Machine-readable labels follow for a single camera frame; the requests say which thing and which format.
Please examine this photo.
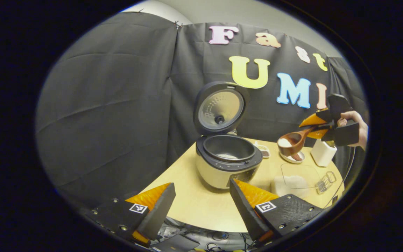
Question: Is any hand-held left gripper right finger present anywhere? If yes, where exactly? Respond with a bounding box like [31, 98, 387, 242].
[229, 179, 324, 245]

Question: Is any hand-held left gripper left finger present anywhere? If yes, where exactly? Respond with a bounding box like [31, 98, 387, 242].
[84, 183, 176, 248]

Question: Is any wire chopstick holder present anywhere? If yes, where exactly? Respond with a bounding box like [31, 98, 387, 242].
[316, 171, 337, 194]

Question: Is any brown wooden spoon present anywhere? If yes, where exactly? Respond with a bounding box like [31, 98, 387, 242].
[277, 127, 316, 156]

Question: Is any black and cream rice cooker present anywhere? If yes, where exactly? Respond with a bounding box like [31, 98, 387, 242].
[193, 81, 263, 190]

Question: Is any clear box of white rice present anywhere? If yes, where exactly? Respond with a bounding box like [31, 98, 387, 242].
[271, 163, 321, 198]

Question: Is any white toaster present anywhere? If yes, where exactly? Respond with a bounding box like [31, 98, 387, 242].
[311, 139, 338, 167]

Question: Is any round white plate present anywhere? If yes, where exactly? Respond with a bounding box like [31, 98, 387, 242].
[280, 150, 305, 164]

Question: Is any white divided bean dish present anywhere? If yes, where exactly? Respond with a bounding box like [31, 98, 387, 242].
[254, 141, 271, 158]

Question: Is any black backdrop cloth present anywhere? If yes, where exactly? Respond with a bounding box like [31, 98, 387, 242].
[35, 12, 368, 210]

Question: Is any thin black cable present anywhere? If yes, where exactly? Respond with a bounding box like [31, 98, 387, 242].
[323, 146, 356, 209]

